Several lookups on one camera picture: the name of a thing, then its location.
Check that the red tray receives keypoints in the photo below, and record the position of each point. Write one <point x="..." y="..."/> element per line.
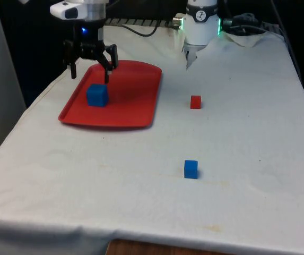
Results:
<point x="130" y="101"/>

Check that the small red cube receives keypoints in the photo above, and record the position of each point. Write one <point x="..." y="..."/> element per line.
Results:
<point x="195" y="103"/>

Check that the large blue cube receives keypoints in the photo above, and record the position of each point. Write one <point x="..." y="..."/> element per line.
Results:
<point x="97" y="97"/>

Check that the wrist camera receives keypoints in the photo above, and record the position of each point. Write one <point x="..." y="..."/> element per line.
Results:
<point x="61" y="10"/>

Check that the small blue cube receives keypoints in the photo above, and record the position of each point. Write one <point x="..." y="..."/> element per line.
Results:
<point x="190" y="170"/>

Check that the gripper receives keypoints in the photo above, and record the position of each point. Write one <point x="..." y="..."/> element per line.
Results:
<point x="88" y="34"/>

